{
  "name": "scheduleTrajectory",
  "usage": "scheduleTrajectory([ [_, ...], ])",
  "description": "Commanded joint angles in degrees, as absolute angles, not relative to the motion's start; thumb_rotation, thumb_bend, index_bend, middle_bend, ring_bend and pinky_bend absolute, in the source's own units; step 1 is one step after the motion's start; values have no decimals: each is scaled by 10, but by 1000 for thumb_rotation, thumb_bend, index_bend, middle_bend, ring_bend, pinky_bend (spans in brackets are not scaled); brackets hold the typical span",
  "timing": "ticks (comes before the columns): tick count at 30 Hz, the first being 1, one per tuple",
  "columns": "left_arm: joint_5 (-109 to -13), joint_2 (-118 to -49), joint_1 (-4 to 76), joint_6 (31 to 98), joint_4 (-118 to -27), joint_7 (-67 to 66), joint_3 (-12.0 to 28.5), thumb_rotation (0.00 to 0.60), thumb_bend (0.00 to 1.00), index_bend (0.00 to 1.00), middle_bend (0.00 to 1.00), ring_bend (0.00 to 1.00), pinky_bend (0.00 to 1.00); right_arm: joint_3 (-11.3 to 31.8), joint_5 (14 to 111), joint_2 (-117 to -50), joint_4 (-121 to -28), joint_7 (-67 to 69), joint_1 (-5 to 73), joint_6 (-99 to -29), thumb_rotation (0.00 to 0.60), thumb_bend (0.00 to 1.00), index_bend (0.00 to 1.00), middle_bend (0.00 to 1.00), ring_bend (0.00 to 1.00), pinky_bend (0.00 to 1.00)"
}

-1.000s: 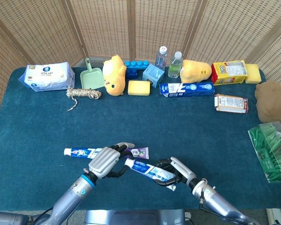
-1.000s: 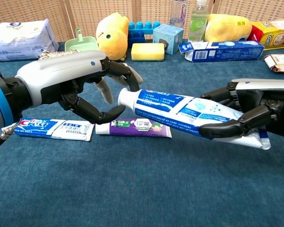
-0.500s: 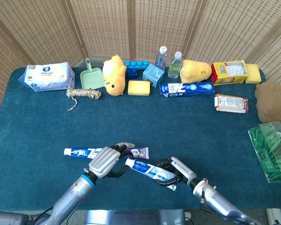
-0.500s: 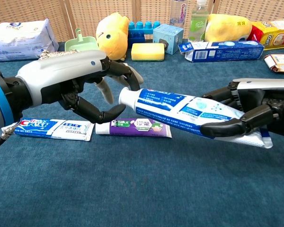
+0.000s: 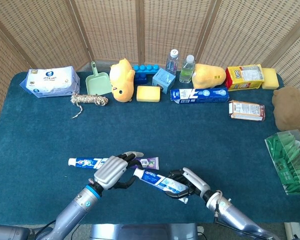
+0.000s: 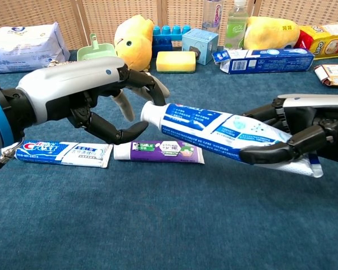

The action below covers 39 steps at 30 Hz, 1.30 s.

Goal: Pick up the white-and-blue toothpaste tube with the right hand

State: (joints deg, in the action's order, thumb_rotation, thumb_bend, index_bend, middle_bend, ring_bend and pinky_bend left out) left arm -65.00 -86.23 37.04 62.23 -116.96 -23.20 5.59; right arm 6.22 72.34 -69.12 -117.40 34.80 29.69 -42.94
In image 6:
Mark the woven folding screen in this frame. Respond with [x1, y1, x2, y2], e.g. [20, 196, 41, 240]
[0, 0, 338, 51]

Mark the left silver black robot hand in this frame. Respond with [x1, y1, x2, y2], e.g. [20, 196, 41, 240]
[16, 56, 170, 146]

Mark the blue white toothpaste tube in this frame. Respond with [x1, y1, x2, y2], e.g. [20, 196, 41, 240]
[140, 101, 324, 178]

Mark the teal table cloth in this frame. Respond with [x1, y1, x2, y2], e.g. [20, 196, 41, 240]
[0, 46, 338, 270]

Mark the coiled beige rope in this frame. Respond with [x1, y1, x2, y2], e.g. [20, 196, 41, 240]
[47, 58, 71, 68]

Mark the clear bottle pink label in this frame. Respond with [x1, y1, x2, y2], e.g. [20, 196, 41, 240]
[202, 0, 225, 33]

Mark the blue toothpaste carton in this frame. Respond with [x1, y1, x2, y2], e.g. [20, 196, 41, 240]
[212, 48, 315, 75]

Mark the yellow plush toy with tag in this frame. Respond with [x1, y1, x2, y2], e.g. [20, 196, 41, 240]
[243, 16, 301, 51]

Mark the orange white small carton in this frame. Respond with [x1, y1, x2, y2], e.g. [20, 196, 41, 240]
[314, 64, 338, 86]

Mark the yellow snack package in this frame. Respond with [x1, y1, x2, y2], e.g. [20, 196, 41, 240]
[294, 24, 338, 60]

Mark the blue building block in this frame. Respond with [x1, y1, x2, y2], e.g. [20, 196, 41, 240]
[152, 24, 192, 59]

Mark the yellow sponge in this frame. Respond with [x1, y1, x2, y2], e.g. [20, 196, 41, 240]
[155, 51, 197, 74]

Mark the light blue small box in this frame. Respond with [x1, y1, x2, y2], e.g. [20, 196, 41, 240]
[181, 28, 220, 66]

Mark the yellow duck plush toy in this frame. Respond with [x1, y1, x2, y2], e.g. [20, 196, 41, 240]
[114, 14, 155, 73]

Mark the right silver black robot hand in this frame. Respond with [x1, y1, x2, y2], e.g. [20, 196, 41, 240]
[238, 94, 338, 166]

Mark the green plastic dustpan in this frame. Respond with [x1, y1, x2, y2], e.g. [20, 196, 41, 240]
[77, 33, 116, 61]

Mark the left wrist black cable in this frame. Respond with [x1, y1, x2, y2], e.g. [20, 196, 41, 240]
[0, 142, 21, 179]

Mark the clear bottle green label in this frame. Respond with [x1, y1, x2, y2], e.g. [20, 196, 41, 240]
[224, 0, 249, 50]

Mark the white tissue pack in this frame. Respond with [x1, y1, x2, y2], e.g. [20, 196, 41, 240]
[0, 22, 71, 74]

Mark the blue Crest toothpaste tube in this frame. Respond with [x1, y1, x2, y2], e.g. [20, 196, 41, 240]
[14, 139, 114, 169]

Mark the purple toothpaste tube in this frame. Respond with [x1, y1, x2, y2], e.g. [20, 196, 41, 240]
[113, 141, 206, 165]

